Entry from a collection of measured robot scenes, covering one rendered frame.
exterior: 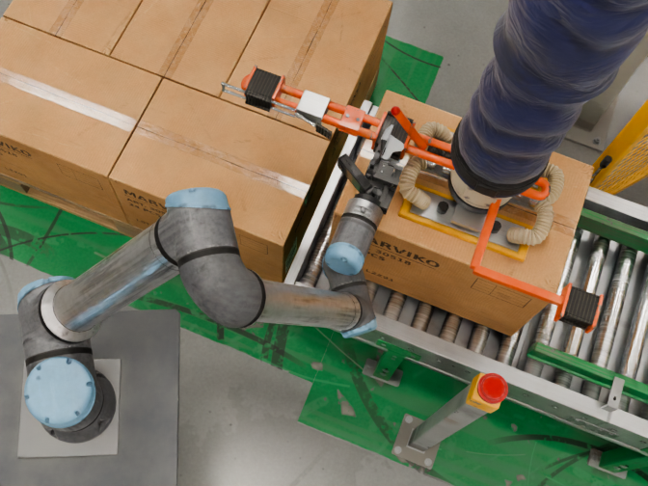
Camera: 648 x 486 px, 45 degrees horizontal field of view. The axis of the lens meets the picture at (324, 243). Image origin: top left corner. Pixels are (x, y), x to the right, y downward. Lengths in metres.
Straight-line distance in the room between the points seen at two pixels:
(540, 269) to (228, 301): 0.93
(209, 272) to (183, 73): 1.39
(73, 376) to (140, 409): 0.31
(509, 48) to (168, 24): 1.58
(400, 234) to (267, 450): 1.10
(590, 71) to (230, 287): 0.72
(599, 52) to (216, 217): 0.71
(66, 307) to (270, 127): 1.06
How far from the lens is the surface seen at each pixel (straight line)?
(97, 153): 2.61
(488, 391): 1.86
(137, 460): 2.10
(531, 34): 1.39
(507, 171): 1.76
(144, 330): 2.16
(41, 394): 1.87
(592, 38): 1.35
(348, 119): 1.98
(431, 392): 2.90
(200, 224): 1.43
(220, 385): 2.86
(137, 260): 1.57
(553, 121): 1.59
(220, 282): 1.41
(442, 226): 2.03
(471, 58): 3.49
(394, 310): 2.37
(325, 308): 1.72
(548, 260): 2.09
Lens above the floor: 2.81
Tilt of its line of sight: 69 degrees down
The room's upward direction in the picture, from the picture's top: 9 degrees clockwise
